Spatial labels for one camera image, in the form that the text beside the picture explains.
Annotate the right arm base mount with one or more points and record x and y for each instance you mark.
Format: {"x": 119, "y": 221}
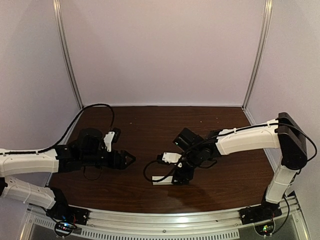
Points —
{"x": 263, "y": 215}

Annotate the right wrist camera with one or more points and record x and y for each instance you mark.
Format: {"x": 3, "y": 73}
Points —
{"x": 169, "y": 158}

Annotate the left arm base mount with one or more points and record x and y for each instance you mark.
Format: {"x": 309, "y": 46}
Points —
{"x": 67, "y": 219}

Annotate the left aluminium frame post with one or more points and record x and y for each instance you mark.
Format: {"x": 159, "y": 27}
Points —
{"x": 66, "y": 53}

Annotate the white remote control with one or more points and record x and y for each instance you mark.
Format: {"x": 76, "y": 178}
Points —
{"x": 159, "y": 181}

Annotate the aluminium frame post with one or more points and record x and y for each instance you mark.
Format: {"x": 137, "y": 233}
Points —
{"x": 264, "y": 32}
{"x": 66, "y": 53}

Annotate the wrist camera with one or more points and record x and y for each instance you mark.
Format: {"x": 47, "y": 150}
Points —
{"x": 111, "y": 138}
{"x": 169, "y": 158}

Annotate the right aluminium frame post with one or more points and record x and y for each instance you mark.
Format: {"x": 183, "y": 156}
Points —
{"x": 264, "y": 32}

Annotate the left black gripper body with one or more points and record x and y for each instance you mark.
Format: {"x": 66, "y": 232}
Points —
{"x": 116, "y": 159}

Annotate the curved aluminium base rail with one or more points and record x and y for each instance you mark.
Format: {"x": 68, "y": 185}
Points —
{"x": 210, "y": 225}

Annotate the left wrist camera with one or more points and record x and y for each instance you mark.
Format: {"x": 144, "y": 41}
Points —
{"x": 111, "y": 138}

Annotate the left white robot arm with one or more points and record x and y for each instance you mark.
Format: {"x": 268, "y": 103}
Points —
{"x": 90, "y": 149}

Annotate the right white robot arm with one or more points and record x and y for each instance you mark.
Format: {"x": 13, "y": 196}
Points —
{"x": 280, "y": 133}

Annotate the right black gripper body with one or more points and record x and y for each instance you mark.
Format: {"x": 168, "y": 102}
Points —
{"x": 182, "y": 178}

